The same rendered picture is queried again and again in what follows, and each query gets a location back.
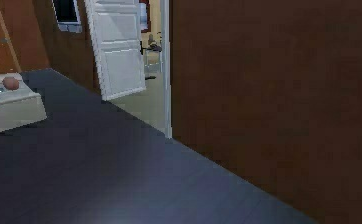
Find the white panelled room door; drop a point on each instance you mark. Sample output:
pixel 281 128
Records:
pixel 119 50

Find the brown round ball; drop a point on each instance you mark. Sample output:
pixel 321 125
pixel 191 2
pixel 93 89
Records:
pixel 11 83

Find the white door frame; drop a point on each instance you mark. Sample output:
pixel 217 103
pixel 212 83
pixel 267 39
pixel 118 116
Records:
pixel 166 66

